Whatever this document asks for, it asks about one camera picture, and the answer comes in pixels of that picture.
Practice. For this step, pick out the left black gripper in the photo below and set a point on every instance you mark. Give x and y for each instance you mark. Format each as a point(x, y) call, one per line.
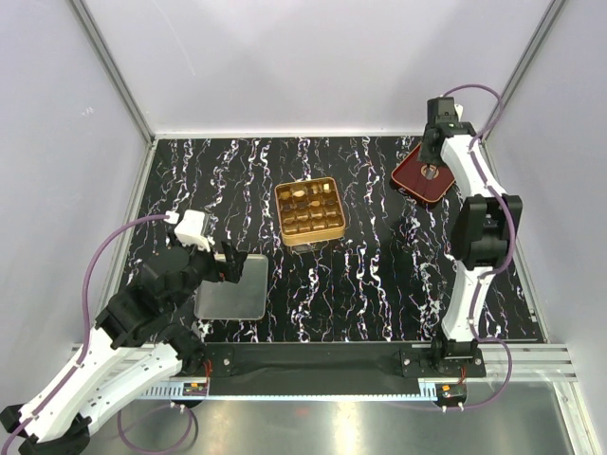
point(229, 270)

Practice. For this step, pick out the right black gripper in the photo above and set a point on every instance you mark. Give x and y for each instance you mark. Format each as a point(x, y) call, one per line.
point(425, 156)

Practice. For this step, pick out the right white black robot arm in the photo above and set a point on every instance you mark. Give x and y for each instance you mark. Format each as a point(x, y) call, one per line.
point(482, 241)

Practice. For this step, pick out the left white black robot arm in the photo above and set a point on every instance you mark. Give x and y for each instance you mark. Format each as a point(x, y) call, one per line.
point(136, 342)

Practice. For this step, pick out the gold chocolate tin box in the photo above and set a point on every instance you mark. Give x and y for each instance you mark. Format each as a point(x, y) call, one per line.
point(313, 224)

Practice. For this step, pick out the red square tray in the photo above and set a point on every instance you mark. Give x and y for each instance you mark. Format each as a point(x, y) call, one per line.
point(409, 178)

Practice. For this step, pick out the silver tin lid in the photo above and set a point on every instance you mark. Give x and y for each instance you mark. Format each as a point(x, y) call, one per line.
point(245, 300)

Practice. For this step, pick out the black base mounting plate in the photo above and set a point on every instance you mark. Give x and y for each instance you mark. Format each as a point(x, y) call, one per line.
point(322, 369)

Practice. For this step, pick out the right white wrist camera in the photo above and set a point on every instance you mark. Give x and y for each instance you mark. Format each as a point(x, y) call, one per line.
point(442, 110)

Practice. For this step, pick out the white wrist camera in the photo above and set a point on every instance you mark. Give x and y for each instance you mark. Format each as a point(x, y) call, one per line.
point(442, 110)
point(190, 228)

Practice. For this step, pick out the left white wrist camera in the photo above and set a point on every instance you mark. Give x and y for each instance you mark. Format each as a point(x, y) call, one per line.
point(190, 228)

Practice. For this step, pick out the white slotted cable duct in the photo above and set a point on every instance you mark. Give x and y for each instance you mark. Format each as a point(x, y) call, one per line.
point(176, 390)

